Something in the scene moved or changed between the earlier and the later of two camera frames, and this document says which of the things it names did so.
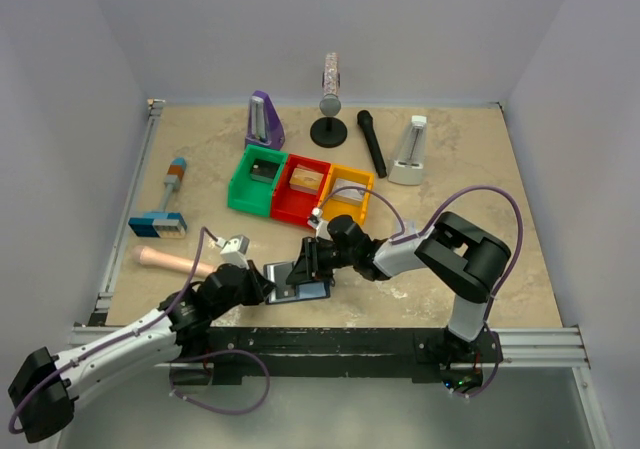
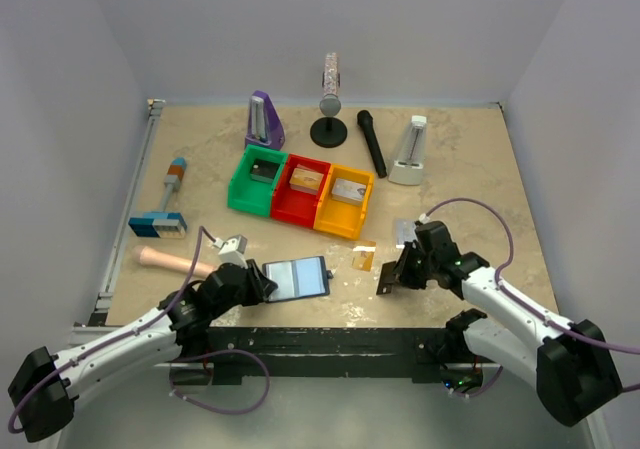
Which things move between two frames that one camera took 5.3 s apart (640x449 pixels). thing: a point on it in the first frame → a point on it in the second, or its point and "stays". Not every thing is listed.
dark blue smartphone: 284,292 stays
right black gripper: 309,265 → 402,273
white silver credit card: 410,227 stays
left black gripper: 260,286 stays
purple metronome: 264,125 stays
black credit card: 283,289 → 386,278
